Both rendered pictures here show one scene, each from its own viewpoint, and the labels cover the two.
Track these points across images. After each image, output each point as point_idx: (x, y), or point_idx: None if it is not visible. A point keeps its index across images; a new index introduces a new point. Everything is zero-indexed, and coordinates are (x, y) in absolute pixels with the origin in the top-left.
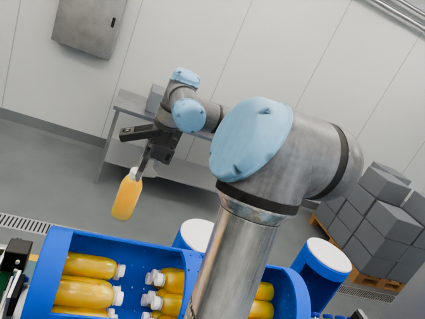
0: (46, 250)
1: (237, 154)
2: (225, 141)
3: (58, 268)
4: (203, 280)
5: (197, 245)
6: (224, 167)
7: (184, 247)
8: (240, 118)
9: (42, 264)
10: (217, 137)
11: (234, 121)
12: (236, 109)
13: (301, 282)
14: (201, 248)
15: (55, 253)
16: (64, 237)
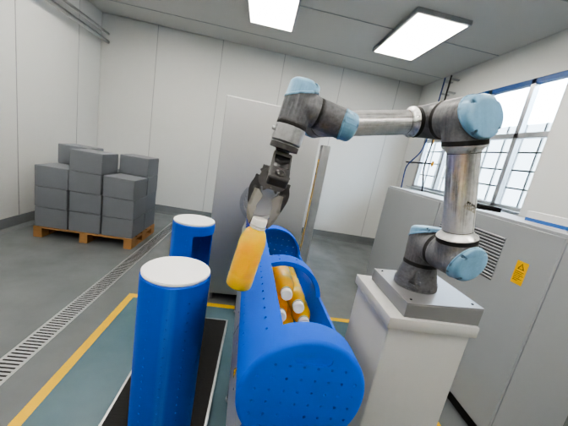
0: (334, 341)
1: (498, 122)
2: (484, 120)
3: (341, 337)
4: (475, 188)
5: (193, 279)
6: (494, 131)
7: (187, 291)
8: (488, 106)
9: (346, 348)
10: (477, 120)
11: (485, 108)
12: (481, 102)
13: (279, 226)
14: (197, 277)
15: (332, 335)
16: (306, 327)
